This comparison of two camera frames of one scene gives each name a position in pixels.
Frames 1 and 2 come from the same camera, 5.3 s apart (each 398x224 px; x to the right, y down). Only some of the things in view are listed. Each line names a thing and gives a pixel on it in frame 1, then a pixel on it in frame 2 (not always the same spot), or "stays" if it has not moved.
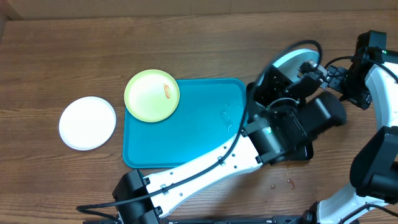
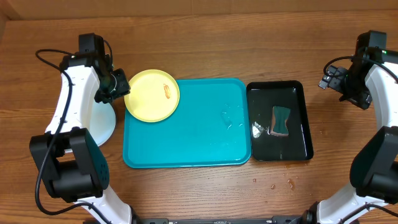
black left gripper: [268, 84] -> [124, 88]
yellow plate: [152, 94] stays
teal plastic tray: [209, 113] stays
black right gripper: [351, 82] stays
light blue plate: [291, 64] -> [102, 121]
